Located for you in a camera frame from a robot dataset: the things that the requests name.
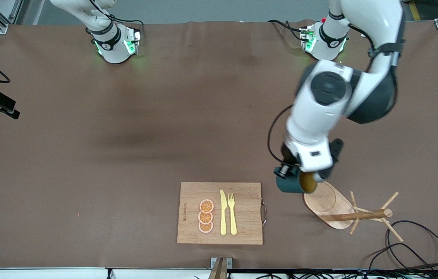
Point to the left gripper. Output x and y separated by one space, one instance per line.
287 155

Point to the dark green cup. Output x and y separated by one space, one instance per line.
288 186

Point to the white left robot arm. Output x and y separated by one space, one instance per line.
331 89

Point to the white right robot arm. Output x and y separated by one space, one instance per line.
114 42

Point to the wooden mug rack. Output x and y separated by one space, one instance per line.
342 217

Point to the bamboo cutting board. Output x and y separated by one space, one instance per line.
242 193

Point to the yellow plastic fork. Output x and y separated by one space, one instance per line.
233 221

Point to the yellow plastic knife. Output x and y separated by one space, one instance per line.
223 217

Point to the toy orange slice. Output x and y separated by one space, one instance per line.
205 227
205 217
206 206

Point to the brown pole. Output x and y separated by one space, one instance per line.
218 271

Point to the grey metal bracket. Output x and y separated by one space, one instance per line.
214 262

